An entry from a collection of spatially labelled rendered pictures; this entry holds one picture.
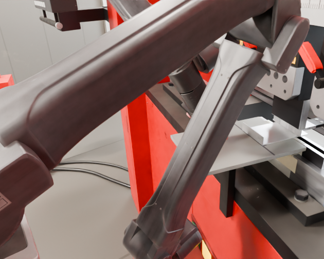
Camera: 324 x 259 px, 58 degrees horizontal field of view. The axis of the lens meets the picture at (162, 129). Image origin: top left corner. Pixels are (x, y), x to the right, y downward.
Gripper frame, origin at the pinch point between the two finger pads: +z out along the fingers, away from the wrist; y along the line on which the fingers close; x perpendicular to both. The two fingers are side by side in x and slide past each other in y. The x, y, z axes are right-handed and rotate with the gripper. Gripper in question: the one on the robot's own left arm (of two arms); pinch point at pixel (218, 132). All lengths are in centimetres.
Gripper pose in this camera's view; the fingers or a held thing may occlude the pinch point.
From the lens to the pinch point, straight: 69.4
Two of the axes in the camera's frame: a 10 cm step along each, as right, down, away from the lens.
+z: 5.0, 6.8, 5.3
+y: -3.1, -4.3, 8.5
